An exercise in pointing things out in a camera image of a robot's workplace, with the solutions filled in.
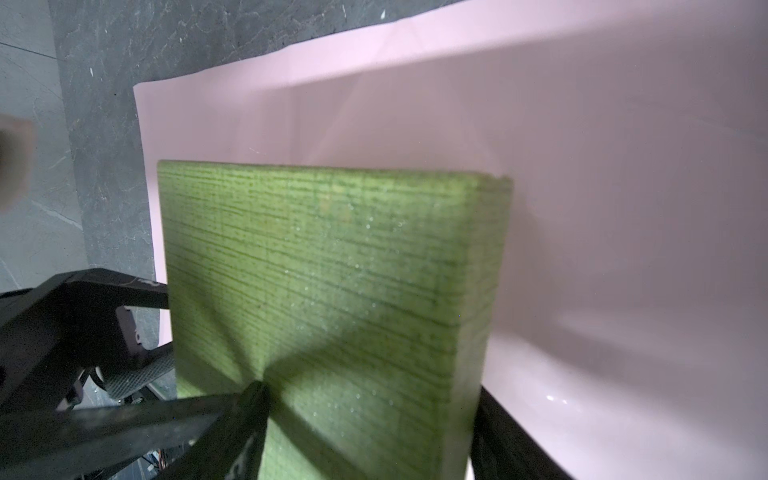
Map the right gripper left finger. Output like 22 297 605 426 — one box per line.
1 269 270 479

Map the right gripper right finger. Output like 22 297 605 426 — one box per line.
470 387 572 480

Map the pink wrapping paper sheet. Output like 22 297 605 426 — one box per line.
134 1 767 479

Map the green gift box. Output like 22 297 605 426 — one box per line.
157 160 513 479

